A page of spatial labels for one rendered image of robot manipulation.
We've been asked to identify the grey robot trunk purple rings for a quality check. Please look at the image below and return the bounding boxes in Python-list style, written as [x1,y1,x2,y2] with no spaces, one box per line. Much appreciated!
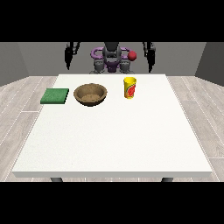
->
[89,42,136,75]

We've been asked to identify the yellow cup with melon print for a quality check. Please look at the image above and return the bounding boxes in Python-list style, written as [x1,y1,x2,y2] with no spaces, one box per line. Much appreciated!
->
[122,76,137,100]

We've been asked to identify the brown wooden bowl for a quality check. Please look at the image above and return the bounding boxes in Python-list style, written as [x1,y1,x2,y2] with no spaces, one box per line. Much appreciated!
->
[73,83,109,108]

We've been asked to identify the green square pad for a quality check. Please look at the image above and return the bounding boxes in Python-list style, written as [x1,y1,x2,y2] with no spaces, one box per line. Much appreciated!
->
[39,87,70,105]

